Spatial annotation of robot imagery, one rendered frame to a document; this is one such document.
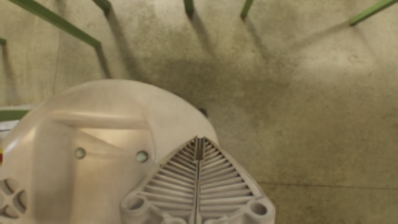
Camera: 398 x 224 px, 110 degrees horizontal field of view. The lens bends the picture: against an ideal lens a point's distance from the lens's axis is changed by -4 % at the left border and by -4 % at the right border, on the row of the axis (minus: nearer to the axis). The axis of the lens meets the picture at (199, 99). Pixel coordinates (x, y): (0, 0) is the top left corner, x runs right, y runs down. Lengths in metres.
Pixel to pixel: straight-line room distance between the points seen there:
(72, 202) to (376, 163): 1.16
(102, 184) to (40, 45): 0.81
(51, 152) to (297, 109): 0.85
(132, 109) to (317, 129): 0.76
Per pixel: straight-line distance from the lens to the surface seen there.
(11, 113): 0.63
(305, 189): 0.89
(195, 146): 0.16
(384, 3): 0.95
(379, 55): 1.09
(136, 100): 0.35
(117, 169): 0.46
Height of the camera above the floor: 0.67
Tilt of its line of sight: 87 degrees down
